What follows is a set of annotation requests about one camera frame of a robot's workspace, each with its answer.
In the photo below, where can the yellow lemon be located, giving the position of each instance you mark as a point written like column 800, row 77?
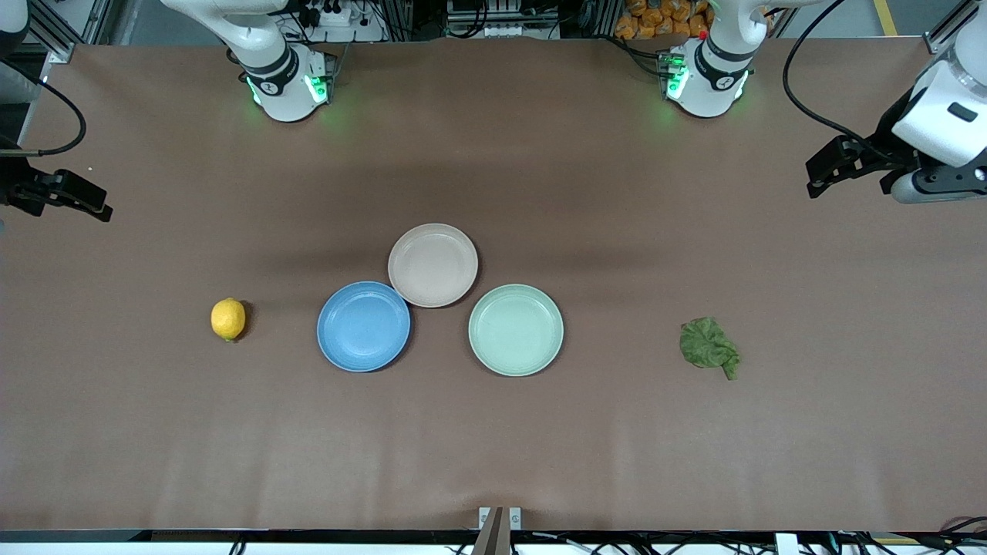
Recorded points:
column 228, row 319

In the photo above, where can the green lettuce leaf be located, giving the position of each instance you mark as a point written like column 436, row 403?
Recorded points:
column 705, row 343

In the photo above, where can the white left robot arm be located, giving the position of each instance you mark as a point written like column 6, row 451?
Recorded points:
column 709, row 77

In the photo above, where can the orange packaged goods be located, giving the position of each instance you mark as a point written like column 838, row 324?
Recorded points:
column 655, row 19

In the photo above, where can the white power strip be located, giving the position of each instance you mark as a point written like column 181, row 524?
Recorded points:
column 335, row 15

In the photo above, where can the blue plate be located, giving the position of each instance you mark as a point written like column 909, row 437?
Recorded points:
column 362, row 327

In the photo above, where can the white electrical unit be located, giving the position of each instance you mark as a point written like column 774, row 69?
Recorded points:
column 501, row 27

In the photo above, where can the mint green plate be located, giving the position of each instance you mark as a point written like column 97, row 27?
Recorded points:
column 516, row 331

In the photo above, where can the beige plate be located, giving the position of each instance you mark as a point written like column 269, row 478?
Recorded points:
column 432, row 266

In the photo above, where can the small white box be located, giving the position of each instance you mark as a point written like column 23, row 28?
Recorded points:
column 786, row 545

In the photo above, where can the aluminium frame profile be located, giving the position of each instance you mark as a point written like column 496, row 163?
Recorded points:
column 948, row 31
column 58, row 35

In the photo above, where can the silver metal bracket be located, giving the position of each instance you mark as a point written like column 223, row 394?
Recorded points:
column 483, row 516

